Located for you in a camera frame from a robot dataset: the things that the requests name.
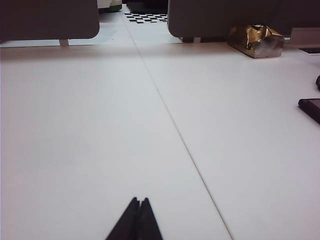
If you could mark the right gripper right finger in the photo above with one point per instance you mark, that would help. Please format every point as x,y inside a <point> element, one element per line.
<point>148,225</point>

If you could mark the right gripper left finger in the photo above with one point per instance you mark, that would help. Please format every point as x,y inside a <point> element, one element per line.
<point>125,225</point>

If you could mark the black flat device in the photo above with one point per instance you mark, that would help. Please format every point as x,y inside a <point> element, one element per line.
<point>311,108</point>

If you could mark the black white checkerboard sheet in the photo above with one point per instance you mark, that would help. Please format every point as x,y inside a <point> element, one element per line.
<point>147,18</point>

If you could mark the gold foil wrapped box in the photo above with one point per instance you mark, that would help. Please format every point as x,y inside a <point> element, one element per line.
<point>257,41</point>

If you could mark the wide beige desk divider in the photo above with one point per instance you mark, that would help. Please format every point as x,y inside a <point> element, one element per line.
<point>47,20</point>

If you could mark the green white object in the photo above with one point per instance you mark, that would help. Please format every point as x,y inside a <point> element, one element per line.
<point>110,6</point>

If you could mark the dark rounded object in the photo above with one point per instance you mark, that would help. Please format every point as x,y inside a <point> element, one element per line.
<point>318,82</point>

